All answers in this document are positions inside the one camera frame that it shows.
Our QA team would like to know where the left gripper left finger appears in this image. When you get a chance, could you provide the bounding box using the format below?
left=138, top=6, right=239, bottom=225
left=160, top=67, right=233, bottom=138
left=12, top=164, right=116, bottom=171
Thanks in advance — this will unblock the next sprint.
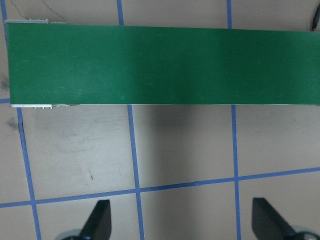
left=79, top=199, right=112, bottom=240

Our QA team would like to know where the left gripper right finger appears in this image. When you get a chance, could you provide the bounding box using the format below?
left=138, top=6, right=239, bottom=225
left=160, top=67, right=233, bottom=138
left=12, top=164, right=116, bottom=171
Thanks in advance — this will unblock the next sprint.
left=251, top=197, right=305, bottom=240

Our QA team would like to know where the green conveyor belt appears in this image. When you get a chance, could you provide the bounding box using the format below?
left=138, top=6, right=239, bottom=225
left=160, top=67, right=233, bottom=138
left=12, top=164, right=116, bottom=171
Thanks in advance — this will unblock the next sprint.
left=6, top=20, right=320, bottom=108

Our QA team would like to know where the red black wire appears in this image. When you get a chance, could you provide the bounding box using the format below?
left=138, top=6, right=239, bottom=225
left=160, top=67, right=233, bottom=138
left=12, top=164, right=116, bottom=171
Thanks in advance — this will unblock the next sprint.
left=311, top=4, right=320, bottom=32

